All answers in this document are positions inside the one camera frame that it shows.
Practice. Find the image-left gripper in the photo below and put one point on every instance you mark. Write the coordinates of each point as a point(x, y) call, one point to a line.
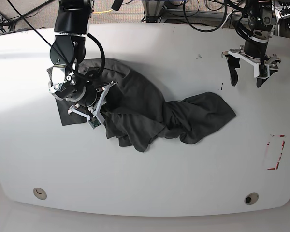
point(89, 102)

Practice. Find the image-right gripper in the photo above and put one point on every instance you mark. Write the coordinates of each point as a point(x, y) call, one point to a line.
point(254, 53)

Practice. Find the dark grey T-shirt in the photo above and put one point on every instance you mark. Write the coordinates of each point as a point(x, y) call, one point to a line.
point(136, 112)

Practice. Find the red tape rectangle marking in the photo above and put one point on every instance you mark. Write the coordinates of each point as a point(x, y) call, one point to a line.
point(274, 151)

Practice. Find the black tripod stand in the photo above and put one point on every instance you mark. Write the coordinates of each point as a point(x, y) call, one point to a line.
point(8, 24)

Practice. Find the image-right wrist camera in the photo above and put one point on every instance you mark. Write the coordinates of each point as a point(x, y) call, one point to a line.
point(263, 71)

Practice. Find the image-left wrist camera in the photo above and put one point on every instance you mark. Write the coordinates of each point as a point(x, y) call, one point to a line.
point(93, 122)

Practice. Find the aluminium frame post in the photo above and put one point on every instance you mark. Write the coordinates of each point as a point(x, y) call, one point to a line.
point(152, 9)

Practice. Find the left table cable grommet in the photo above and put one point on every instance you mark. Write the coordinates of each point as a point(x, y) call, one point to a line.
point(39, 193)

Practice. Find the table cable grommet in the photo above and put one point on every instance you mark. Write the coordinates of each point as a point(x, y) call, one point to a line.
point(251, 198)
point(39, 193)

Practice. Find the right table cable grommet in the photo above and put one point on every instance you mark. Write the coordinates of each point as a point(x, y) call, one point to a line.
point(251, 198)

